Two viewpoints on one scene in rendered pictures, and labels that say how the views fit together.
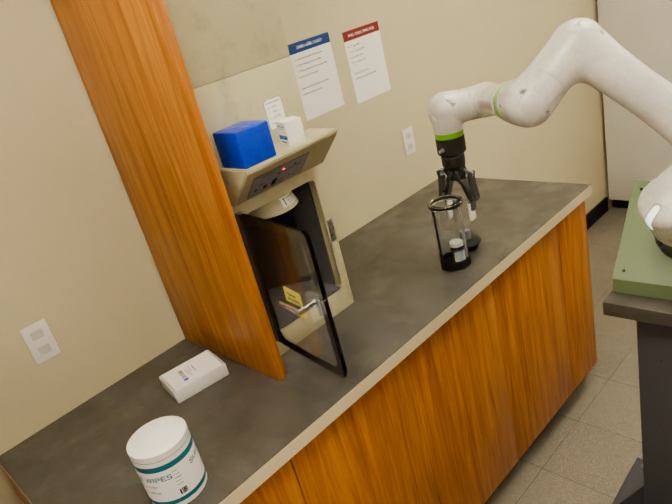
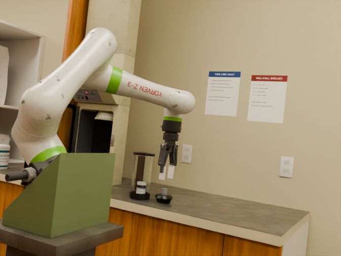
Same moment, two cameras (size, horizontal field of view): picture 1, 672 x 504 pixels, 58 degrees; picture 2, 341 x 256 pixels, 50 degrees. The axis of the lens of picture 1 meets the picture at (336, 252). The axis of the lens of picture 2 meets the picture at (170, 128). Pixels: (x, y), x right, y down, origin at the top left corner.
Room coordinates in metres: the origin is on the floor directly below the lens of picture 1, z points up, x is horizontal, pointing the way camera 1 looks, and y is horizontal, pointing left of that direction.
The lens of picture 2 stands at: (1.21, -2.11, 1.26)
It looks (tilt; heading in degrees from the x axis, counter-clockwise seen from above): 1 degrees up; 68
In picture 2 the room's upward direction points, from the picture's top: 6 degrees clockwise
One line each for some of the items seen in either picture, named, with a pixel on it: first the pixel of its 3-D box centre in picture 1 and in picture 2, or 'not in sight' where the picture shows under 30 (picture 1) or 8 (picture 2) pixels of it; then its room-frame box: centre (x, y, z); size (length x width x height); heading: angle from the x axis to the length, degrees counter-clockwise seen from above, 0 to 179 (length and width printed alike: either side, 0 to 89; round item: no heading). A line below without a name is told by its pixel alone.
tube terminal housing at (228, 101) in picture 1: (257, 207); (108, 119); (1.70, 0.19, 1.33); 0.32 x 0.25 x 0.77; 129
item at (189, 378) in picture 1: (193, 375); not in sight; (1.49, 0.48, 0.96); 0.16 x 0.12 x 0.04; 121
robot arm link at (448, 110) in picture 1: (448, 113); (174, 106); (1.88, -0.45, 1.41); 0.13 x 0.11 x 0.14; 86
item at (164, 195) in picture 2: (467, 238); (164, 195); (1.87, -0.44, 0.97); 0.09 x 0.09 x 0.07
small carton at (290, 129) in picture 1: (290, 130); not in sight; (1.59, 0.03, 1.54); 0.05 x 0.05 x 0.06; 25
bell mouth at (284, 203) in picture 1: (266, 199); (109, 116); (1.69, 0.16, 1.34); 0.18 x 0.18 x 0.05
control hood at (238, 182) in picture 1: (285, 166); (92, 93); (1.56, 0.07, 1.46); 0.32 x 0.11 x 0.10; 129
